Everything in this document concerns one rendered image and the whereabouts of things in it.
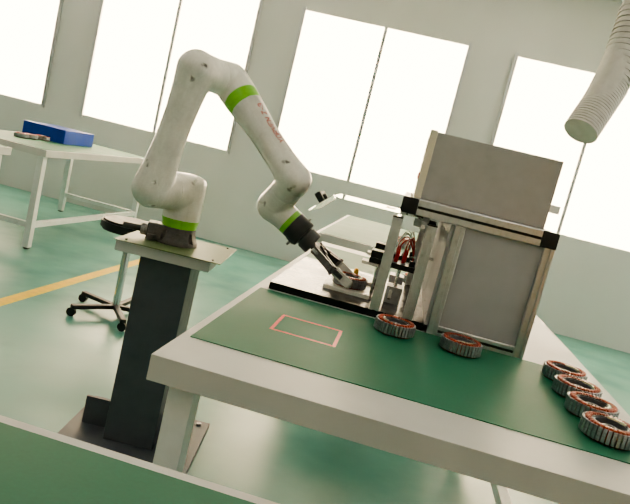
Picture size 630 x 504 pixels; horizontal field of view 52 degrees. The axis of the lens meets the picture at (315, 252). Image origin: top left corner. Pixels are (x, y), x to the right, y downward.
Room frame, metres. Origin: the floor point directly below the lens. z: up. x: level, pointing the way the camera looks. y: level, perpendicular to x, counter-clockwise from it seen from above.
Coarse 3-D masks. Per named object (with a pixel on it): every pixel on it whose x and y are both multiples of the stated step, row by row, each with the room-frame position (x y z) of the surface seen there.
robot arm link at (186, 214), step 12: (192, 180) 2.16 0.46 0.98; (204, 180) 2.23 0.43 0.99; (192, 192) 2.16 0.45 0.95; (204, 192) 2.22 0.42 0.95; (180, 204) 2.13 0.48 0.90; (192, 204) 2.17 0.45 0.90; (168, 216) 2.17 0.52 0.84; (180, 216) 2.16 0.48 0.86; (192, 216) 2.18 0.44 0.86; (180, 228) 2.17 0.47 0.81; (192, 228) 2.20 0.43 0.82
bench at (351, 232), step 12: (348, 216) 5.32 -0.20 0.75; (324, 228) 3.94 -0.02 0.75; (336, 228) 4.10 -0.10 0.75; (348, 228) 4.30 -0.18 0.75; (360, 228) 4.51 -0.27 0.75; (372, 228) 4.75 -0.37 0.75; (384, 228) 5.01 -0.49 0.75; (324, 240) 3.64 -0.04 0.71; (336, 240) 3.63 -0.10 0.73; (348, 240) 3.63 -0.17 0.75; (360, 240) 3.75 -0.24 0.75; (372, 240) 3.92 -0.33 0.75; (384, 240) 4.09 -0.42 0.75
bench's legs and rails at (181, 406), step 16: (176, 400) 1.13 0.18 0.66; (192, 400) 1.13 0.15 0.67; (176, 416) 1.13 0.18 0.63; (192, 416) 1.16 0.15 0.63; (160, 432) 1.14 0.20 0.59; (176, 432) 1.13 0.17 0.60; (160, 448) 1.14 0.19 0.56; (176, 448) 1.13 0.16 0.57; (160, 464) 1.13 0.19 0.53; (176, 464) 1.13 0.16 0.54; (496, 496) 2.09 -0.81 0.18
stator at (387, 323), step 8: (376, 320) 1.69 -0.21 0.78; (384, 320) 1.67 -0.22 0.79; (392, 320) 1.73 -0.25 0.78; (400, 320) 1.73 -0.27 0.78; (408, 320) 1.73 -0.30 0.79; (376, 328) 1.68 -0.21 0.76; (384, 328) 1.66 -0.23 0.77; (392, 328) 1.65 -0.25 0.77; (400, 328) 1.65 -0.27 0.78; (408, 328) 1.65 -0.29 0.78; (392, 336) 1.65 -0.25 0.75; (400, 336) 1.65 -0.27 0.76; (408, 336) 1.66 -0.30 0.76
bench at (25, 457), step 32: (0, 416) 0.76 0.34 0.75; (0, 448) 0.69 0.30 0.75; (32, 448) 0.70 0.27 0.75; (64, 448) 0.72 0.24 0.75; (96, 448) 0.74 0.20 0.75; (0, 480) 0.63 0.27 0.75; (32, 480) 0.64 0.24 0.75; (64, 480) 0.66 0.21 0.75; (96, 480) 0.67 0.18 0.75; (128, 480) 0.69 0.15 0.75; (160, 480) 0.70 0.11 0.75; (192, 480) 0.72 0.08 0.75
